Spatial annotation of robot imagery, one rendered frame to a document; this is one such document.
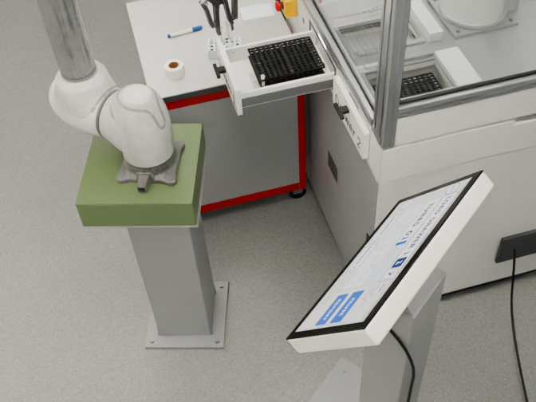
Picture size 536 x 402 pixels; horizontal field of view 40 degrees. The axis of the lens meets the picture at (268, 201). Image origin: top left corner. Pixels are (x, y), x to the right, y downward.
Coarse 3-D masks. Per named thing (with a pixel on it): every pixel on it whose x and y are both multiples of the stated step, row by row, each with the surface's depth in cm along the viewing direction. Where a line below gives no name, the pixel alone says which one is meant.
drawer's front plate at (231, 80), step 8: (216, 40) 253; (216, 48) 256; (224, 56) 247; (224, 64) 245; (232, 72) 241; (224, 80) 256; (232, 80) 239; (232, 88) 240; (232, 96) 244; (240, 96) 237; (240, 104) 240; (240, 112) 242
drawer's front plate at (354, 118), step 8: (336, 80) 236; (336, 88) 238; (344, 88) 233; (344, 96) 231; (344, 104) 233; (352, 104) 228; (352, 112) 227; (344, 120) 238; (352, 120) 229; (360, 120) 223; (360, 128) 222; (352, 136) 233; (360, 136) 224; (368, 136) 220; (360, 144) 226; (368, 144) 223; (360, 152) 228
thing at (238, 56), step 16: (304, 32) 259; (240, 48) 256; (272, 48) 259; (320, 48) 259; (240, 64) 258; (240, 80) 253; (256, 80) 252; (304, 80) 242; (320, 80) 244; (256, 96) 241; (272, 96) 243; (288, 96) 245
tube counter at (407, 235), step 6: (408, 234) 170; (402, 240) 170; (396, 246) 169; (402, 246) 167; (390, 252) 169; (396, 252) 166; (384, 258) 168; (390, 258) 166; (384, 264) 165; (378, 270) 165; (372, 276) 165; (378, 276) 162; (366, 282) 164; (372, 282) 161
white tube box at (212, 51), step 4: (236, 36) 276; (240, 36) 275; (208, 40) 275; (228, 40) 274; (240, 40) 274; (208, 44) 273; (212, 44) 273; (228, 44) 273; (236, 44) 273; (240, 44) 272; (208, 48) 272; (212, 48) 272; (224, 48) 271; (208, 52) 270; (212, 52) 270; (216, 52) 271; (208, 56) 272; (212, 56) 272; (216, 56) 272
